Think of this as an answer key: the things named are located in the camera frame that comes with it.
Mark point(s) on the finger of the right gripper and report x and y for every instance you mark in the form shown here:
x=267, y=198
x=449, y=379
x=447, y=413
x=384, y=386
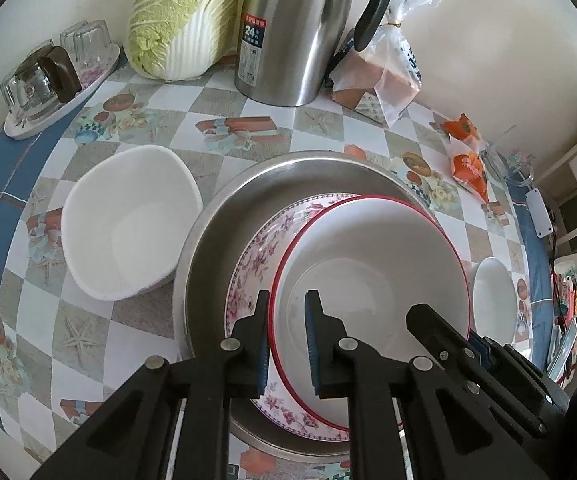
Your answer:
x=456, y=355
x=515, y=372

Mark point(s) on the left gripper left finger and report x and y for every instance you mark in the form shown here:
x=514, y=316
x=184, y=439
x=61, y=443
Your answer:
x=171, y=420

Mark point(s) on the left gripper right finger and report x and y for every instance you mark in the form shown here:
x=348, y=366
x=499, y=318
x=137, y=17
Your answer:
x=406, y=419

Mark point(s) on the small white round bowl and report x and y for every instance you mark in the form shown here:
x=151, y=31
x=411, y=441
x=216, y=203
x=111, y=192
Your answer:
x=494, y=301

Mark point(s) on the strawberry pattern bowl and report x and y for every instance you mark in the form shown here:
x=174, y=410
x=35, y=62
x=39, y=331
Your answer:
x=370, y=258

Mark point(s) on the large stainless steel basin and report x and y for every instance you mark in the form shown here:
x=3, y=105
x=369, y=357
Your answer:
x=232, y=253

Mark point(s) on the white squarish bowl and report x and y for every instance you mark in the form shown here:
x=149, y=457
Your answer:
x=124, y=223

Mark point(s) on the white power strip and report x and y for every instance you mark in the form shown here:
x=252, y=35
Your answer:
x=539, y=213

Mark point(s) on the orange snack packet front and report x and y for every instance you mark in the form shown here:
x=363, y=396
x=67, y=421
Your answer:
x=468, y=170

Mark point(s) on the orange snack packet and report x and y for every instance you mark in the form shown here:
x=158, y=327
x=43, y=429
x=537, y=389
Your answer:
x=468, y=170
x=464, y=131

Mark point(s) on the clear glass mug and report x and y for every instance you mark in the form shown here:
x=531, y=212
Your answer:
x=514, y=168

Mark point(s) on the orange snack packet rear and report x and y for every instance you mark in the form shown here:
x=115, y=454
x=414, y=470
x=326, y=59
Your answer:
x=464, y=131

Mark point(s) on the bagged sliced bread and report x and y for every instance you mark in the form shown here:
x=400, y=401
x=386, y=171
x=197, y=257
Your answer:
x=380, y=81

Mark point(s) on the white oval tray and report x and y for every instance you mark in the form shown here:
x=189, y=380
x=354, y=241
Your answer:
x=90, y=81

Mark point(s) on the stainless steel thermos jug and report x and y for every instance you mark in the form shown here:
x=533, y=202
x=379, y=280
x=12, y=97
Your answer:
x=286, y=47

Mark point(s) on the upturned glass cup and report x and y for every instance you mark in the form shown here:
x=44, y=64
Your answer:
x=67, y=37
x=16, y=94
x=92, y=44

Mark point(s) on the napa cabbage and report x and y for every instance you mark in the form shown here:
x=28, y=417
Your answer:
x=175, y=40

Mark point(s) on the glass teapot brown handle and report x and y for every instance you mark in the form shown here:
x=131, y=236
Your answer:
x=49, y=72

